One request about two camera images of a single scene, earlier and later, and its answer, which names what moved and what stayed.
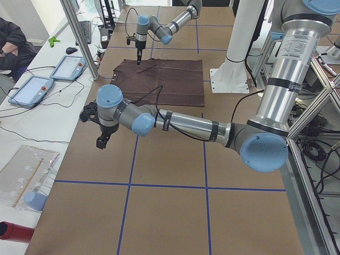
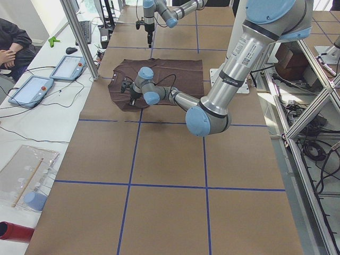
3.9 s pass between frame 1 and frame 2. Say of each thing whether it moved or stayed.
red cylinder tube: stayed
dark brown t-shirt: stayed
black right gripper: moved
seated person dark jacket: stayed
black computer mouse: stayed
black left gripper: moved
